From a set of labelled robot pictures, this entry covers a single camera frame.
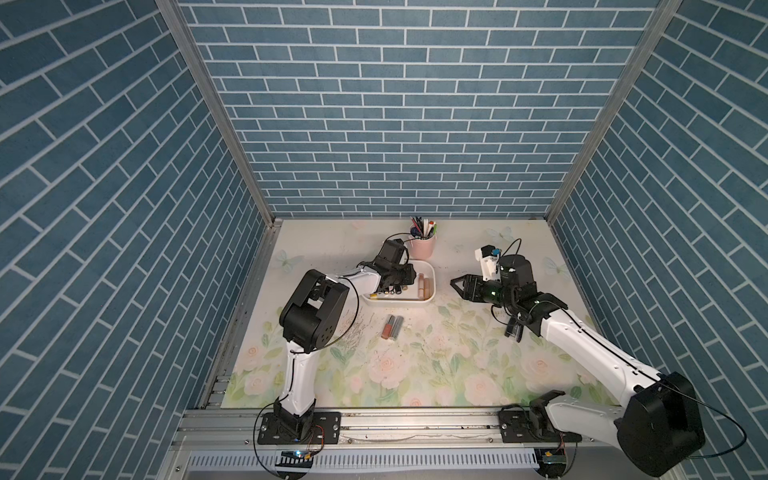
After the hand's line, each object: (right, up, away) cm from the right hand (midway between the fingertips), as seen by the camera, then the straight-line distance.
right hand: (460, 283), depth 82 cm
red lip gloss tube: (-20, -15, +10) cm, 27 cm away
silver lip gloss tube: (-17, -15, +10) cm, 25 cm away
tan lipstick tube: (-7, -4, +17) cm, 19 cm away
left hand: (-10, 0, +18) cm, 20 cm away
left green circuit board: (-42, -42, -9) cm, 60 cm away
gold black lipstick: (-25, -6, +16) cm, 30 cm away
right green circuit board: (+21, -43, -8) cm, 48 cm away
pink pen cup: (-9, +9, +20) cm, 24 cm away
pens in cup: (-9, +16, +23) cm, 30 cm away
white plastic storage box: (-13, -6, +18) cm, 23 cm away
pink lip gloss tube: (-9, -3, +18) cm, 21 cm away
